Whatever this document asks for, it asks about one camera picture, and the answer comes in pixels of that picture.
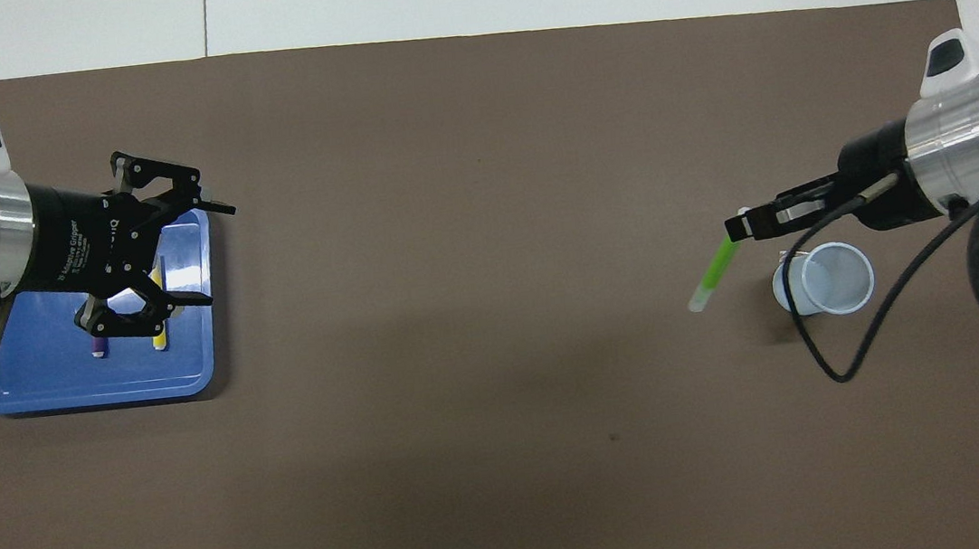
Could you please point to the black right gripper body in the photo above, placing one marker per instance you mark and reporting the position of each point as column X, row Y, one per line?
column 884, row 178

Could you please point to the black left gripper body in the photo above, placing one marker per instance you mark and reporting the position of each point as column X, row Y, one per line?
column 77, row 240

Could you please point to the purple pen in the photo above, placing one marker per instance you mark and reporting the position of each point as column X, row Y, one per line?
column 99, row 347

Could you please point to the yellow pen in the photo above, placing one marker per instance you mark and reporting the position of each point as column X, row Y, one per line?
column 161, row 341

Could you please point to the green pen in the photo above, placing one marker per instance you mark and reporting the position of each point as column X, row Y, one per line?
column 715, row 269

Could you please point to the blue plastic tray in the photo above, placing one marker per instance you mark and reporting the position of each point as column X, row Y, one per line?
column 45, row 376

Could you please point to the pale blue mesh pen cup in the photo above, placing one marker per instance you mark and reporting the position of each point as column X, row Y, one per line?
column 836, row 279

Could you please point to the brown table mat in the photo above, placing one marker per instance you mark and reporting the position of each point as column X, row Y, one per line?
column 484, row 220

